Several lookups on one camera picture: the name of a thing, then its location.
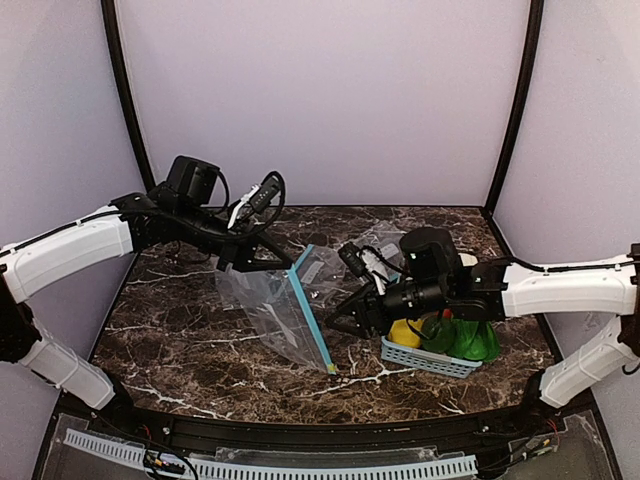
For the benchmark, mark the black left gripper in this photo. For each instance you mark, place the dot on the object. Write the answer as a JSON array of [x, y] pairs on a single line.
[[238, 255]]

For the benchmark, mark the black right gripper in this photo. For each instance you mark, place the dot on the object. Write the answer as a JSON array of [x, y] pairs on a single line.
[[373, 308]]

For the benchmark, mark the clear zip bag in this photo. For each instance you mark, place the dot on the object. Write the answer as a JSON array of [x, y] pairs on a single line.
[[384, 237], [284, 320], [236, 289]]

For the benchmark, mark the green white bok choy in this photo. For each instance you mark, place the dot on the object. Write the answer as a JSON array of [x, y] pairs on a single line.
[[472, 335]]

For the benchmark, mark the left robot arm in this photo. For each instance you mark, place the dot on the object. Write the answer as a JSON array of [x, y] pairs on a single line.
[[176, 210]]

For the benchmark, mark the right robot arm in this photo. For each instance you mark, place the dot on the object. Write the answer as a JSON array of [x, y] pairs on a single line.
[[435, 279]]

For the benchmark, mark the yellow lemon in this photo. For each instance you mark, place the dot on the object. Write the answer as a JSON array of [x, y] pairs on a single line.
[[401, 333]]

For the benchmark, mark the green avocado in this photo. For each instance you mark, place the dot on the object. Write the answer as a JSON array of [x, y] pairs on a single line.
[[438, 334]]

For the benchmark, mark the light blue plastic basket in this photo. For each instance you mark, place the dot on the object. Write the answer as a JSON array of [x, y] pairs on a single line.
[[427, 361]]

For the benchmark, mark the white slotted cable duct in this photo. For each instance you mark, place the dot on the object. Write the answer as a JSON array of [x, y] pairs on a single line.
[[255, 464]]

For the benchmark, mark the black left frame post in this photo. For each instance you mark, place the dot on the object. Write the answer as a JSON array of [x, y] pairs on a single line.
[[124, 91]]

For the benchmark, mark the black frame post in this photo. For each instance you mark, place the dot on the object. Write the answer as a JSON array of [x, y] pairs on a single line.
[[525, 74], [124, 91]]

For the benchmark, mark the black right frame post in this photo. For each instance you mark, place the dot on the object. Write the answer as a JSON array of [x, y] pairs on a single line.
[[525, 74]]

